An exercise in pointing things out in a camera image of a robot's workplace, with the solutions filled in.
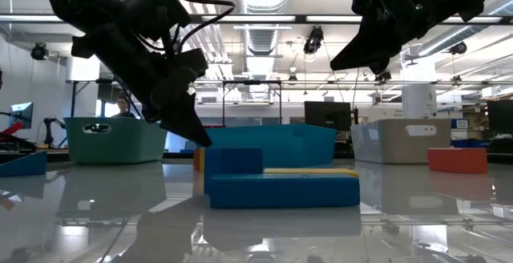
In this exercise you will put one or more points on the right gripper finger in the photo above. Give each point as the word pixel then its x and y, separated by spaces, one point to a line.
pixel 368 50
pixel 380 67

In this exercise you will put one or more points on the blue wedge foam block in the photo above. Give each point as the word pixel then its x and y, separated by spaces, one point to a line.
pixel 24 167

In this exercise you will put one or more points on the large orange foam block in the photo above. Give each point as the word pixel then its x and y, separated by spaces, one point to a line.
pixel 457 160

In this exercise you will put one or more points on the black monitor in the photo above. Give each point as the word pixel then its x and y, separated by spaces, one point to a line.
pixel 326 115
pixel 501 116

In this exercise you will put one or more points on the black ceiling camera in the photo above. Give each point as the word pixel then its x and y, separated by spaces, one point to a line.
pixel 458 48
pixel 313 40
pixel 39 51

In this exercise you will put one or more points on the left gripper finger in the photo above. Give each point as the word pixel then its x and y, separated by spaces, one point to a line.
pixel 190 122
pixel 166 120

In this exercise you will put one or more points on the small black background robot arm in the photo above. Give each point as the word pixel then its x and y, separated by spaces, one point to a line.
pixel 50 130

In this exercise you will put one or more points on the blue storage bins shelf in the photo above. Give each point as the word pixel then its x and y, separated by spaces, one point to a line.
pixel 471 144

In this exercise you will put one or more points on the small tilted monitor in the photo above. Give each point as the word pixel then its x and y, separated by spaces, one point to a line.
pixel 22 114

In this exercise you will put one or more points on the white pillar with signs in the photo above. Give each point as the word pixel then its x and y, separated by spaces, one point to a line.
pixel 418 98

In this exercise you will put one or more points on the black and red equipment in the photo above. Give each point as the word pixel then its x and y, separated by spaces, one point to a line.
pixel 14 140

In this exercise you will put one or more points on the black metal frame rack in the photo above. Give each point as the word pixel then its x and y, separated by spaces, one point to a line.
pixel 86 82
pixel 252 82

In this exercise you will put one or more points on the white plastic bin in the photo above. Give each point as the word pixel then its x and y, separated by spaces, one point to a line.
pixel 401 146

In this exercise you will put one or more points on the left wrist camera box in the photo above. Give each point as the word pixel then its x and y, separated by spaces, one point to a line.
pixel 156 10

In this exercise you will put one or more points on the teal plastic bin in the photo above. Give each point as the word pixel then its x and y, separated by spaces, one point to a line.
pixel 132 142

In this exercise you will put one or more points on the yellow foam block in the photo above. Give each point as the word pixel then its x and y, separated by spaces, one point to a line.
pixel 201 159
pixel 312 172

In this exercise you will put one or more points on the blue sign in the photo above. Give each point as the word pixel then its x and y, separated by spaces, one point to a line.
pixel 460 123

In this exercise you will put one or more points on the person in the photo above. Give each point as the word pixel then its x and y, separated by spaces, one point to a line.
pixel 123 104

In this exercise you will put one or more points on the blue plastic bin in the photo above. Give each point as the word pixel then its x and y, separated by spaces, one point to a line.
pixel 288 146

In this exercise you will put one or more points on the tall blue foam block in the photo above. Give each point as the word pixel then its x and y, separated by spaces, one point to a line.
pixel 236 160

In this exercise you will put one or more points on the long blue foam block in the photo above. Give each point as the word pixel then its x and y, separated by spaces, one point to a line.
pixel 280 191

